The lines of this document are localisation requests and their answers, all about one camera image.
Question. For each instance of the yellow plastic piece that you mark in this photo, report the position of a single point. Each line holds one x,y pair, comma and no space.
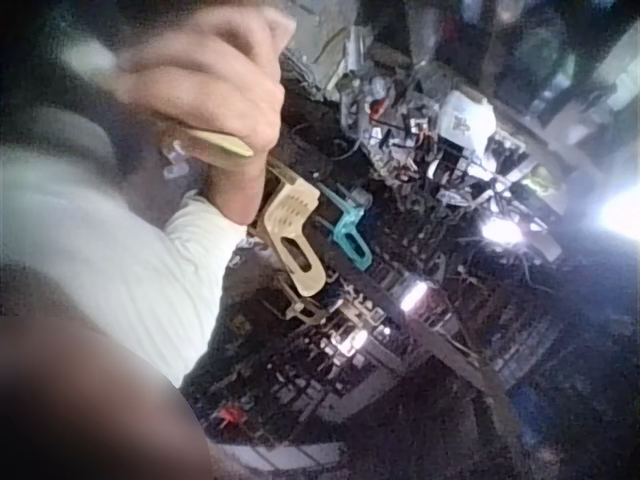
227,143

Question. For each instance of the person's right hand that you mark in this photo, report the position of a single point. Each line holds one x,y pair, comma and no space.
215,90

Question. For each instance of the teal plastic bracket part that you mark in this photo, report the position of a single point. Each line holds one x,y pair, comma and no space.
347,235

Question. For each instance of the heap of grey white parts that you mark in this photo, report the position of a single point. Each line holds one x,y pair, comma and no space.
400,125

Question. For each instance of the clear plastic piece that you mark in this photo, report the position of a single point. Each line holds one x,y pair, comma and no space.
173,155

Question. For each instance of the beige plastic bracket part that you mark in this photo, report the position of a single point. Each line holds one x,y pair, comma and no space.
292,220

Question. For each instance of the white plastic container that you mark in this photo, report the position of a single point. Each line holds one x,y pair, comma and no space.
467,120

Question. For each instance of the small red plastic part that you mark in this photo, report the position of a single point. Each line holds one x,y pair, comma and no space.
228,416

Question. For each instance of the person's right fingers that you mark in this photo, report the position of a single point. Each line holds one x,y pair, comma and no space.
240,32

